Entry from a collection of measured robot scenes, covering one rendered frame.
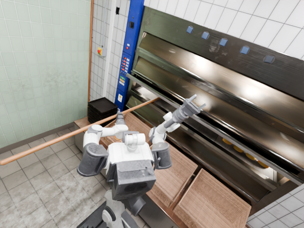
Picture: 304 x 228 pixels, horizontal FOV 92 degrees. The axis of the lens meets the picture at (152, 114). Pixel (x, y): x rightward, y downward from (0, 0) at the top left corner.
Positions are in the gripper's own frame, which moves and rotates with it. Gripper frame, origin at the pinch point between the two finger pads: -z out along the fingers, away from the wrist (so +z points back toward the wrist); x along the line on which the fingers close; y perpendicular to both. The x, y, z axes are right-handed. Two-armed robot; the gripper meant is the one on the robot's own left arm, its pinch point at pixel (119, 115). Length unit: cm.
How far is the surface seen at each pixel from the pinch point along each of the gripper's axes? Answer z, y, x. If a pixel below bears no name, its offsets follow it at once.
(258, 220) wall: 100, 134, 47
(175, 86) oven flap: -10, 55, -33
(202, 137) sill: 30, 84, 2
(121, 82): -68, 11, -2
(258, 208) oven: 93, 129, 34
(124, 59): -70, 9, -33
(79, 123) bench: -55, -39, 61
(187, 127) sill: 15, 73, 2
